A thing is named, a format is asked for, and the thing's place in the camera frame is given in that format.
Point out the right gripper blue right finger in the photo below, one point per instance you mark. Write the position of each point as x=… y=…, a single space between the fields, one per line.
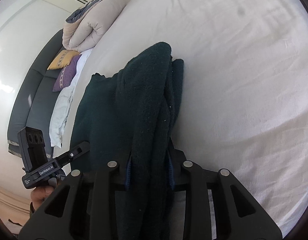
x=171 y=164

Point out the white bed mattress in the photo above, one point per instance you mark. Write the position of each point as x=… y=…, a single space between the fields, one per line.
x=245 y=89

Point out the yellow patterned cushion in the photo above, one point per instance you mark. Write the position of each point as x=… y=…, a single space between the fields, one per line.
x=63 y=59

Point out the person's left hand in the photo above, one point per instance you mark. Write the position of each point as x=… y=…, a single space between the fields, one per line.
x=39 y=195

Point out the purple patterned cushion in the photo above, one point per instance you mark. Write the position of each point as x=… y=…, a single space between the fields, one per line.
x=66 y=75

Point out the beige rolled duvet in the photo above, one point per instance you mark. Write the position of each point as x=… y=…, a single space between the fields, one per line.
x=85 y=27

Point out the white crumpled pillow sheet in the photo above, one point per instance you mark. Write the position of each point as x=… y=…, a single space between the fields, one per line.
x=63 y=103

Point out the dark grey headboard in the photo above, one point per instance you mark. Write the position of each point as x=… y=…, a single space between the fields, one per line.
x=35 y=100

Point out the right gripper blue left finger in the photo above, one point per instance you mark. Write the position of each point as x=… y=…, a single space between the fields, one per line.
x=128 y=172

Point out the dark green knitted garment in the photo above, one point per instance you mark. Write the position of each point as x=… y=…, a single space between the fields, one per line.
x=133 y=113

